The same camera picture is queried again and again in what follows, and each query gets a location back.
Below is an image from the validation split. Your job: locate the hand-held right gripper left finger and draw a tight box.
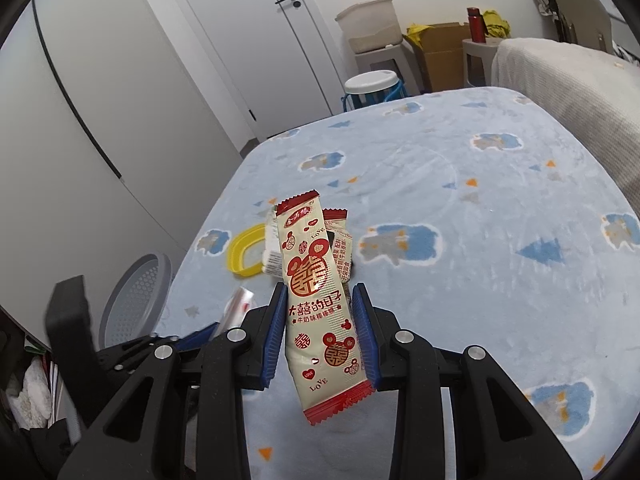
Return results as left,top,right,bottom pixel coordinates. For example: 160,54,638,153
57,282,288,480

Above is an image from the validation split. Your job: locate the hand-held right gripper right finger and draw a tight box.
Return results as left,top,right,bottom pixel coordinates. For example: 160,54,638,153
350,282,583,480

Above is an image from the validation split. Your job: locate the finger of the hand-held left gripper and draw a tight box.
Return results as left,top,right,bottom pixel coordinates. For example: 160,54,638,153
172,324,221,354

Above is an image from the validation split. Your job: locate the cream and red snack wrapper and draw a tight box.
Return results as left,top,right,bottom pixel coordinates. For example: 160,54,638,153
276,189,376,427

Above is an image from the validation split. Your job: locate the grey mesh waste basket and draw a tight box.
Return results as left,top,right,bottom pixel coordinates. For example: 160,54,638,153
98,253,173,351

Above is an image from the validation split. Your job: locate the clear plastic wrapper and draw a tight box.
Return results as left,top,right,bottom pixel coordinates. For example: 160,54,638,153
220,287,258,333

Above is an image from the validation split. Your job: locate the white cloth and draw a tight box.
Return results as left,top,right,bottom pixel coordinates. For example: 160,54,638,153
7,357,53,428

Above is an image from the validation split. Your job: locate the small cream red snack wrapper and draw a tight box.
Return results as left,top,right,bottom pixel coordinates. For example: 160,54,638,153
322,207,356,281

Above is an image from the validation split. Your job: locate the white and blue bucket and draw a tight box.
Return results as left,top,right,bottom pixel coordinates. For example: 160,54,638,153
341,71,403,112

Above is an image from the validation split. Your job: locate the white wardrobe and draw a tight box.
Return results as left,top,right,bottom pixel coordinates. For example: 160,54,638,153
0,0,261,351

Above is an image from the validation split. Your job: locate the grey plastic stool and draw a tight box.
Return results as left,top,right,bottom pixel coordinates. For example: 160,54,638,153
354,42,416,96

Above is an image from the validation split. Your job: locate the brown cardboard box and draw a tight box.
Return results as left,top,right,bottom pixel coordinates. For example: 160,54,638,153
412,22,473,93

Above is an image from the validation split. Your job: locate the beige plastic stool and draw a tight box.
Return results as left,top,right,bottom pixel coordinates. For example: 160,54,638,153
461,36,506,87

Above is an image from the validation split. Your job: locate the white door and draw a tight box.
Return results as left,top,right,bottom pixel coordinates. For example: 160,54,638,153
166,0,351,141

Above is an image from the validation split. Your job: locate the white storage bin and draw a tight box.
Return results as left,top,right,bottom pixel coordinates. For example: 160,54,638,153
334,0,403,55

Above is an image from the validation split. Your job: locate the beige knitted blanket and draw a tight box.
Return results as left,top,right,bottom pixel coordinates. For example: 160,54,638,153
491,37,640,211

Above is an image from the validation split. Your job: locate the red thermos bottle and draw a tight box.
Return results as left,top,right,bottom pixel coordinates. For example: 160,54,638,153
466,6,487,42

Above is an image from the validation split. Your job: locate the yellow bag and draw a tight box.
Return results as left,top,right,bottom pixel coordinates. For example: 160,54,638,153
481,9,511,38

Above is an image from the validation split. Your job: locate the beige chair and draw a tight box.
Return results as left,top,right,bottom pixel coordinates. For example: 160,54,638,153
545,0,615,55

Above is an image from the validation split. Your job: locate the yellow plastic ring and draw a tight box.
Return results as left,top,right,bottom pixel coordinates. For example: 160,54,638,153
227,225,268,277

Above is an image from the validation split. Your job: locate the black wardrobe handle strip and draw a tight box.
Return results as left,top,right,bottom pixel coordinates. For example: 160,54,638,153
31,0,122,180

